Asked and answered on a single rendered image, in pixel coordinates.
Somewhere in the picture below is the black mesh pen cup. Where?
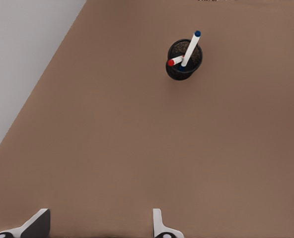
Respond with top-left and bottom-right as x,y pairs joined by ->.
165,38 -> 203,81

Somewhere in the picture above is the white marker with red cap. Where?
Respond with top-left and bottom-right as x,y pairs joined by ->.
167,55 -> 185,67

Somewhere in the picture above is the white marker with blue cap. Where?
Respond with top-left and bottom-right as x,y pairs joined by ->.
178,30 -> 202,72

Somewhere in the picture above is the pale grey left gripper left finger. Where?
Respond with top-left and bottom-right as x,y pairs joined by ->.
0,208 -> 51,238

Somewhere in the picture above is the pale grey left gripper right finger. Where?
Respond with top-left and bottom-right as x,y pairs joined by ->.
152,208 -> 185,238

